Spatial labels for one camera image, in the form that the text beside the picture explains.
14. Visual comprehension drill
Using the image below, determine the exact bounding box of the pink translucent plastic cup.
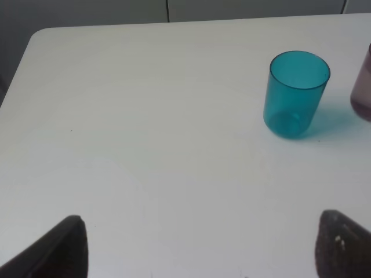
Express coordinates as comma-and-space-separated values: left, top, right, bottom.
350, 45, 371, 122

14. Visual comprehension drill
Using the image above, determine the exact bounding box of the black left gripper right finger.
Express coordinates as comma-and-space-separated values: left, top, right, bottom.
315, 210, 370, 278

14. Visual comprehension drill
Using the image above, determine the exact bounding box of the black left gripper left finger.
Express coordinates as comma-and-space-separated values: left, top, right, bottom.
1, 215, 89, 277

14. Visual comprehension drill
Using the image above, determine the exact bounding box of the teal translucent plastic cup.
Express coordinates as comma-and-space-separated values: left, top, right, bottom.
263, 50, 330, 138

